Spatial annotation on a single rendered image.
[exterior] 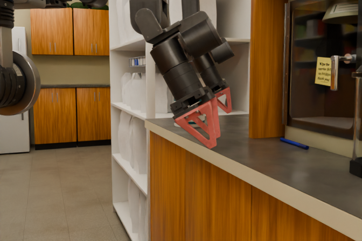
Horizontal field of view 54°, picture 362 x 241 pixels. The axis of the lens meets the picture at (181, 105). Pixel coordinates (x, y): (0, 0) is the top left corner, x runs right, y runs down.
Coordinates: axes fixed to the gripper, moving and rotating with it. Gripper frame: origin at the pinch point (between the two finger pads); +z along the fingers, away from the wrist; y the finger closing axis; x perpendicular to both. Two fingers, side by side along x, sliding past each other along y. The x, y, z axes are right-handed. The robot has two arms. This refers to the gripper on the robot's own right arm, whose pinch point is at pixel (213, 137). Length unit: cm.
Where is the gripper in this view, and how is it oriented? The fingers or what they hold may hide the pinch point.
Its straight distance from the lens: 66.6
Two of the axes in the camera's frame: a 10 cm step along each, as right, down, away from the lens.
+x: -8.6, 4.7, 1.9
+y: 1.8, -0.8, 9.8
